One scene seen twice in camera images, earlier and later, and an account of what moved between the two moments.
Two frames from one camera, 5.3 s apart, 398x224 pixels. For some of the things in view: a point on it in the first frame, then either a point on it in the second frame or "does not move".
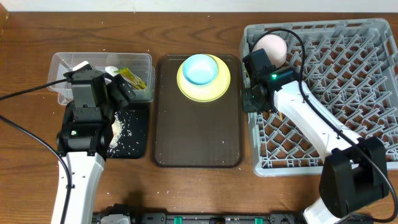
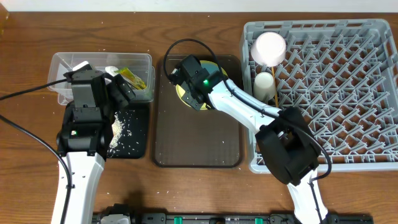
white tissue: x=111 y=69 does not move
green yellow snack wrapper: x=135 y=81 does not move
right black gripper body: x=250 y=102 to x=189 y=98
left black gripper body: x=125 y=90 does not move
